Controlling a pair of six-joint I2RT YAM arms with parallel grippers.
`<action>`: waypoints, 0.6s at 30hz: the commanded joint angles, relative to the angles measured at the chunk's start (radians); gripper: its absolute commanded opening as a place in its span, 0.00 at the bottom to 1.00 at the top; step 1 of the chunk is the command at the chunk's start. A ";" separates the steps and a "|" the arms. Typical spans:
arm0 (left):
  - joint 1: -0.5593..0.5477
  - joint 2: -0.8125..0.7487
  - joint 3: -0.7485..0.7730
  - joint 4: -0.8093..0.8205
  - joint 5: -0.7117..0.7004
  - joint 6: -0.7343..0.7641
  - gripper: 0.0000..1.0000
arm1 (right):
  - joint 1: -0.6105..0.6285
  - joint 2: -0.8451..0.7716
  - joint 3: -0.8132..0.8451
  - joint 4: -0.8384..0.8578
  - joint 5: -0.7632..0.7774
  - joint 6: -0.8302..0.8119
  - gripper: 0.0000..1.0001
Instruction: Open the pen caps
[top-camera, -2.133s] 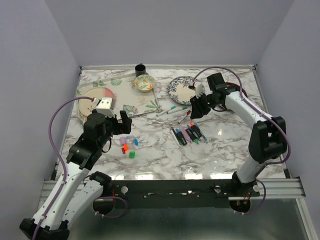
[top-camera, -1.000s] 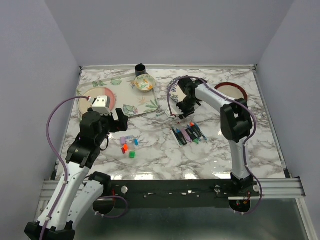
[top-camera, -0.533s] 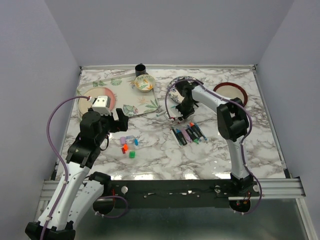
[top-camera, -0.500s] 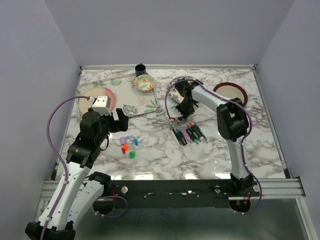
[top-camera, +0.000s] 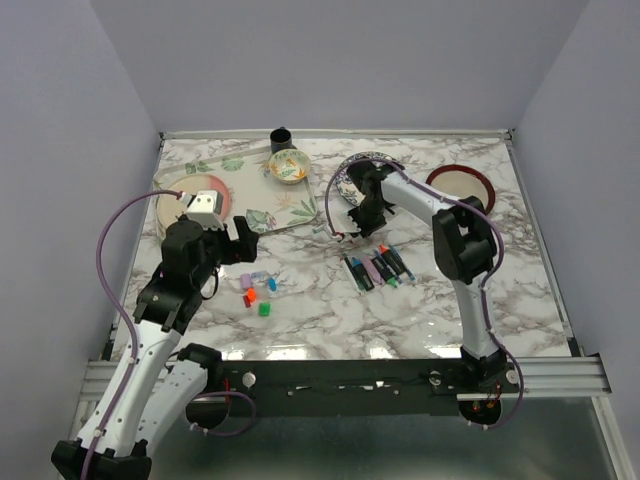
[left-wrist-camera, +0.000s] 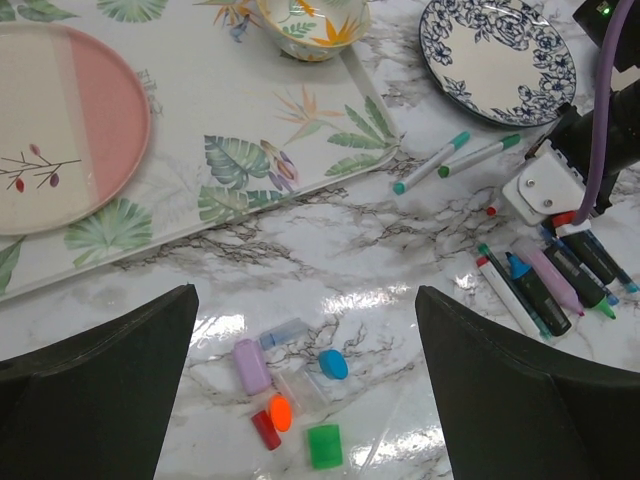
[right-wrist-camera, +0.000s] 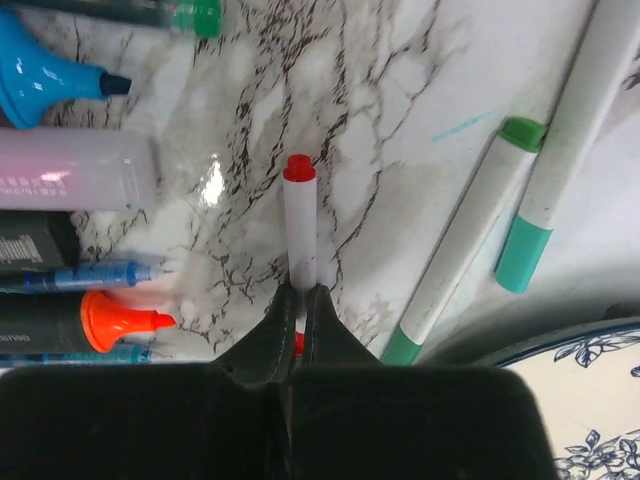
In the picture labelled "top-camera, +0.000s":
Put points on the blue black highlighter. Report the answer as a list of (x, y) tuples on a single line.
[(361, 274)]

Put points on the aluminium frame rail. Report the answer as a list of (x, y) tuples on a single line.
[(564, 377)]

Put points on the floral rectangular tray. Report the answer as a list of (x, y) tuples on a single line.
[(248, 189)]

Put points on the orange black highlighter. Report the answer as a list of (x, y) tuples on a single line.
[(391, 259)]

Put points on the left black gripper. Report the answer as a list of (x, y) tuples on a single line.
[(244, 249)]

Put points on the pink cream round plate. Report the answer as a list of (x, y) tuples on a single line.
[(169, 209)]

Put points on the purple translucent highlighter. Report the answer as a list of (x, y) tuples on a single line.
[(372, 271)]

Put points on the green black highlighter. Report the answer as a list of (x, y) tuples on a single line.
[(384, 271)]

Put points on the purple highlighter cap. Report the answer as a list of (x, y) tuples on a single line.
[(245, 281)]

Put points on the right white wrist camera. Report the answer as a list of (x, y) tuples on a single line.
[(344, 224)]

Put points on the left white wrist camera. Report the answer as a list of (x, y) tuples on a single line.
[(205, 208)]

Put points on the black cup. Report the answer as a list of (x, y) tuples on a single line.
[(280, 139)]

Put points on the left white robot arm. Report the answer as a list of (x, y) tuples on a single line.
[(133, 414)]

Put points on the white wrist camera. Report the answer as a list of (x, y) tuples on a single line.
[(205, 208), (344, 224)]

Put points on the floral yellow bowl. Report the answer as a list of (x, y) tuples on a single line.
[(289, 166)]

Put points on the green highlighter cap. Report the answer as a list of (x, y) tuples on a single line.
[(264, 309)]

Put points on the red rimmed brown plate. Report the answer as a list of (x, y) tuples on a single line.
[(463, 181)]

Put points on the blue floral plate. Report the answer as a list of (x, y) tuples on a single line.
[(343, 183)]

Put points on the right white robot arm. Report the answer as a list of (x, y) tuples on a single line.
[(468, 250)]

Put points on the black mounting base bar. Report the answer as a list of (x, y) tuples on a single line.
[(341, 388)]

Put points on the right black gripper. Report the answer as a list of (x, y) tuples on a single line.
[(366, 229)]

